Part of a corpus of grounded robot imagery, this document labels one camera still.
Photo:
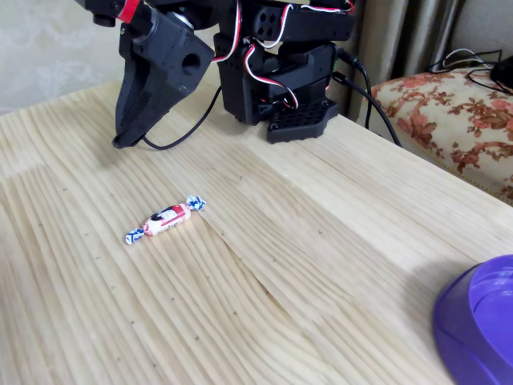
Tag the purple plastic bowl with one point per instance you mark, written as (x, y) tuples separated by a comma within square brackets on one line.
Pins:
[(473, 329)]

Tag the red white candy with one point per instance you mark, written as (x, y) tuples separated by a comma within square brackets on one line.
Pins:
[(168, 218)]

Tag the floral upholstered sofa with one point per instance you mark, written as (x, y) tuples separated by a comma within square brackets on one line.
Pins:
[(441, 120)]

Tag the beige curtain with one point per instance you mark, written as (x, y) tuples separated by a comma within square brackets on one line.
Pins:
[(401, 36)]

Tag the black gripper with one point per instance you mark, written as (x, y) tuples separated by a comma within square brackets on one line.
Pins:
[(160, 68)]

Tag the black device on sofa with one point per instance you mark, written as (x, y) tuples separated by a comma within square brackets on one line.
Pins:
[(505, 72)]

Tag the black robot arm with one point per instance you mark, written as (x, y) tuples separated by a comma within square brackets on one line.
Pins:
[(240, 80)]

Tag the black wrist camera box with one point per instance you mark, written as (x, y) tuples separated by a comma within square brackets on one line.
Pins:
[(102, 10)]

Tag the red tape strip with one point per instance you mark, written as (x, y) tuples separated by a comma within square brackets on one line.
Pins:
[(129, 10)]

